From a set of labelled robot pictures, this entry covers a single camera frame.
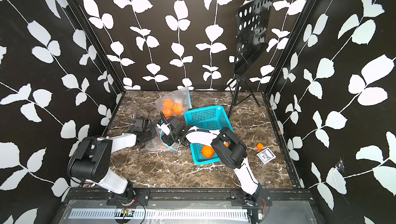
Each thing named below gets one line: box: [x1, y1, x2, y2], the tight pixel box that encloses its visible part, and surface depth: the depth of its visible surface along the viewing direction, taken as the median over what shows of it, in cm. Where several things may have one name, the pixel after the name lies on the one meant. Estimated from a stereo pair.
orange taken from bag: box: [201, 145, 216, 158], surface depth 85 cm
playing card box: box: [256, 147, 277, 165], surface depth 88 cm
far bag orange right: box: [172, 103, 184, 115], surface depth 103 cm
